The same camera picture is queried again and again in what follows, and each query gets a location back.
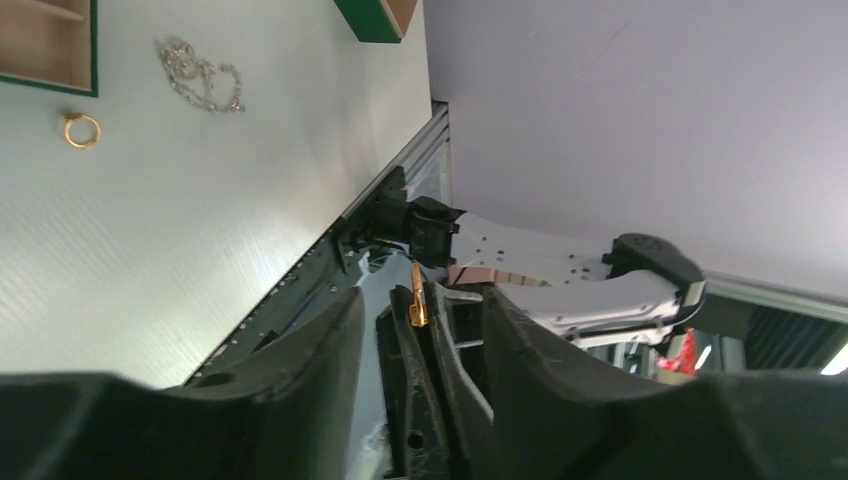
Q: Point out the green open jewelry box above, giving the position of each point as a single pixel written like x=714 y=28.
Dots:
x=378 y=21

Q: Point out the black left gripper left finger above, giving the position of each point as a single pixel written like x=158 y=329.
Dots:
x=284 y=412

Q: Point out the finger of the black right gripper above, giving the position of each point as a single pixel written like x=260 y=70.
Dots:
x=471 y=412
x=422 y=437

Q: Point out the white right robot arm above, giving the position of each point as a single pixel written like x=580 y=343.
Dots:
x=485 y=357

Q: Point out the red bag background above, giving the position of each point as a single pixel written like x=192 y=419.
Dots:
x=686 y=359

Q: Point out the green jewelry tray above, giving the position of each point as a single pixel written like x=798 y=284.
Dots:
x=51 y=45

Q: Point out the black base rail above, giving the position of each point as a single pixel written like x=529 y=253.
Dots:
x=334 y=263

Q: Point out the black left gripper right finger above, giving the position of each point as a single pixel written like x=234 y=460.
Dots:
x=662 y=411

